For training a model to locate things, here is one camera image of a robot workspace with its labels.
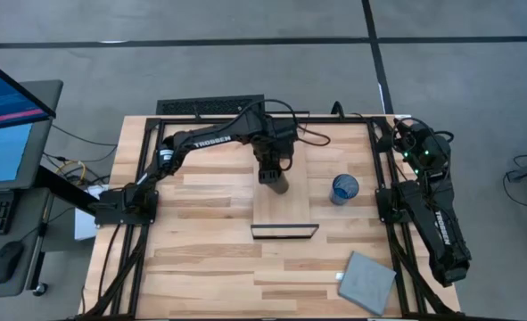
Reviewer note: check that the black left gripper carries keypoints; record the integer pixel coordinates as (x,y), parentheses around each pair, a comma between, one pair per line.
(272,151)

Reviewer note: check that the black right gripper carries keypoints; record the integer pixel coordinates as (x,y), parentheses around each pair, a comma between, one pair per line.
(428,149)

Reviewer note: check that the black cup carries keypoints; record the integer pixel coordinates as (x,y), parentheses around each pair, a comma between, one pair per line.
(283,187)

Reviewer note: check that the short blue glass cup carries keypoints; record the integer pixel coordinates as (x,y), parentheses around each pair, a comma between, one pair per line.
(344,188)

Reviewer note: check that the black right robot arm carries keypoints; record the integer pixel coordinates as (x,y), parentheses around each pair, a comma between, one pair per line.
(441,223)

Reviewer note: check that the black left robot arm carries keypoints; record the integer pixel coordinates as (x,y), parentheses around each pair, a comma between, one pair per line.
(209,140)

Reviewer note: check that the wooden tray board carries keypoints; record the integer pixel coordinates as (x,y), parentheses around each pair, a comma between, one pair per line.
(290,209)

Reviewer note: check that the black floor vent grate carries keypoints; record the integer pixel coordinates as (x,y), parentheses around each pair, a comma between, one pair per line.
(209,106)

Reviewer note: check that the small white cloth tag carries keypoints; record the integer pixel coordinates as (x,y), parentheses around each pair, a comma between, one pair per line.
(340,276)

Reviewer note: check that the grey folded cloth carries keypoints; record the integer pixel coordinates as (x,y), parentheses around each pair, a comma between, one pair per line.
(368,283)

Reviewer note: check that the white paper sheet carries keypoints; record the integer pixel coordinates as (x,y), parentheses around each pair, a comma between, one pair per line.
(84,225)

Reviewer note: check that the grey computer desk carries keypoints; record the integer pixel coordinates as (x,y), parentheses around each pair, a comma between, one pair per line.
(27,214)

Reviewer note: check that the black caster wheel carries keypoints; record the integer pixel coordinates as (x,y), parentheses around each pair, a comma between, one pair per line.
(40,290)

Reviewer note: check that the grey framed blue monitor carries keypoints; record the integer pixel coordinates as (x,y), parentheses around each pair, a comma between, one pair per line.
(4,153)

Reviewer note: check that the tilted blue screen monitor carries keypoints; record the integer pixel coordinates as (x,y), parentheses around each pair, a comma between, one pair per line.
(4,100)

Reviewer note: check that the black computer mouse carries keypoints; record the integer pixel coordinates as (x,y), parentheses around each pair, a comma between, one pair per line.
(6,262)

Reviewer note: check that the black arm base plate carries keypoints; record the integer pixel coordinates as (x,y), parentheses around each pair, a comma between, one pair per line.
(111,211)
(385,205)

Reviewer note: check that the black aluminium table frame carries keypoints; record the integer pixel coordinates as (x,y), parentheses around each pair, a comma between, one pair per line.
(218,120)

